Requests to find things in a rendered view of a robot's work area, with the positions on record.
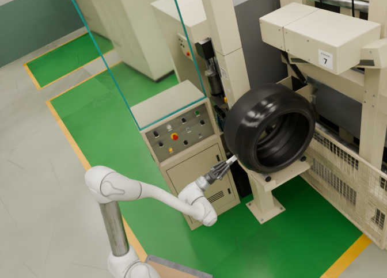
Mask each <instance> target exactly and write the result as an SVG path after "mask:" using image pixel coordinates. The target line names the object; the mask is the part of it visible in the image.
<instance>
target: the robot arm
mask: <svg viewBox="0 0 387 278"><path fill-rule="evenodd" d="M236 159H237V157H236V156H235V155H234V156H232V157H231V158H229V159H228V160H227V161H224V160H223V161H220V162H219V163H217V164H215V165H214V166H210V168H211V170H210V171H209V172H208V173H206V174H205V175H204V176H200V177H199V178H198V179H197V180H196V181H194V182H192V183H190V184H189V185H187V186H186V187H185V188H184V189H183V190H182V191H181V192H180V193H179V195H178V198H176V197H174V196H173V195H171V194H170V193H168V192H167V191H165V190H163V189H161V188H159V187H157V186H154V185H150V184H146V183H144V182H140V181H137V180H132V179H128V178H127V177H125V176H123V175H121V174H119V173H117V172H116V171H114V170H113V169H110V168H108V167H105V166H95V167H92V168H90V169H89V170H88V171H87V172H86V173H85V183H86V185H87V187H88V188H89V190H90V192H91V194H92V195H93V197H94V199H95V201H97V202H98V203H99V206H100V210H101V214H102V217H103V221H104V224H105V228H106V231H107V235H108V239H109V243H110V246H111V249H112V250H111V252H110V254H109V256H108V259H107V266H108V270H109V271H110V273H111V274H112V275H113V276H114V277H115V278H161V277H160V276H159V274H158V273H157V271H156V270H155V269H154V268H153V267H152V266H151V265H149V264H146V263H143V262H142V261H141V260H140V259H139V257H138V255H137V253H136V251H135V249H134V247H133V246H132V245H130V244H128V239H127V235H126V231H125V228H124V223H123V218H122V214H121V211H120V207H119V202H118V201H130V200H138V199H142V198H145V197H152V198H155V199H157V200H160V201H161V202H163V203H165V204H167V205H169V206H171V207H173V208H175V209H177V210H179V211H180V212H182V213H184V214H187V215H190V216H192V217H193V218H194V219H196V220H198V221H200V222H201V223H202V224H204V225H205V226H212V225H213V224H214V223H215V222H216V221H217V213H216V212H215V209H214V208H213V206H212V205H211V203H210V202H209V201H208V200H207V199H206V198H205V196H204V194H203V192H205V191H206V190H207V189H208V188H209V187H210V185H211V184H213V183H214V182H215V180H217V179H219V180H222V178H223V176H224V175H225V174H226V173H227V172H228V171H229V170H230V165H231V164H232V163H233V162H234V161H235V160H236Z"/></svg>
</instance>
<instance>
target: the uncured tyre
mask: <svg viewBox="0 0 387 278"><path fill-rule="evenodd" d="M277 118H278V121H277V123H276V125H275V126H274V128H273V129H272V131H271V132H270V133H269V134H268V135H266V136H265V137H264V138H262V139H260V137H261V135H262V133H263V132H264V130H265V129H266V128H267V127H268V126H269V125H270V124H271V123H272V122H273V121H274V120H276V119H277ZM315 125H316V115H315V112H314V109H313V107H312V105H311V104H310V102H309V101H308V100H307V99H306V98H305V97H303V96H301V95H300V94H298V93H296V92H295V91H293V90H291V89H290V88H288V87H287V86H284V85H281V84H277V83H265V84H262V85H259V86H256V87H254V88H252V89H251V90H248V91H247V92H246V93H245V94H243V95H242V96H241V97H240V98H239V99H238V100H237V101H236V103H235V104H234V105H233V106H232V108H231V110H230V112H229V114H228V116H227V118H226V121H225V126H224V138H225V142H226V145H227V147H228V149H229V150H230V152H231V153H232V154H233V155H235V156H236V157H237V159H238V160H239V161H240V162H241V164H242V165H243V166H244V167H245V168H247V169H248V170H251V171H254V172H256V173H260V174H266V173H273V172H277V171H280V170H282V169H284V168H286V167H288V166H290V165H291V164H292V163H294V162H295V161H296V160H297V159H298V158H299V157H300V156H301V155H302V154H303V153H304V152H305V150H306V149H307V147H308V145H309V144H310V142H311V140H312V138H313V135H314V130H315ZM259 139H260V140H259Z"/></svg>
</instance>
